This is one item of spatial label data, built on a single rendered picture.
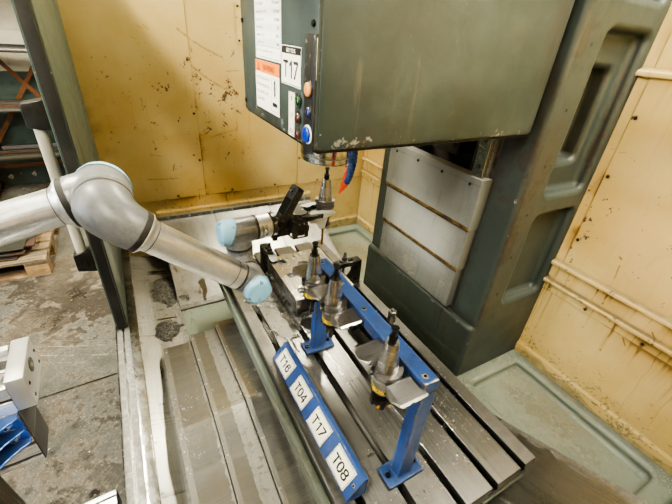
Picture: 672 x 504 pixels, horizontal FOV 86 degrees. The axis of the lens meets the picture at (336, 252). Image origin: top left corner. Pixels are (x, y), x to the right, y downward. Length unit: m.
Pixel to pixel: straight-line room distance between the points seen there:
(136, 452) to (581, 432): 1.48
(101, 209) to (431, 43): 0.72
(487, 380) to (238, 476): 1.04
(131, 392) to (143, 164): 1.13
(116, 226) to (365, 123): 0.54
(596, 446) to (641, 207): 0.85
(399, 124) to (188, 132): 1.38
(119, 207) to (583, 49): 1.13
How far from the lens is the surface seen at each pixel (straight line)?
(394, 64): 0.78
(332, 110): 0.72
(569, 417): 1.76
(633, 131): 1.46
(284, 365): 1.12
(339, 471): 0.95
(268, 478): 1.17
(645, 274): 1.49
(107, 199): 0.86
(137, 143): 2.01
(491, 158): 1.25
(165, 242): 0.87
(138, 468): 1.18
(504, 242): 1.28
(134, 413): 1.28
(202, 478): 1.20
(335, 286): 0.83
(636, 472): 1.75
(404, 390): 0.73
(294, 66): 0.78
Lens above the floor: 1.77
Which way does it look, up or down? 31 degrees down
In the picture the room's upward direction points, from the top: 5 degrees clockwise
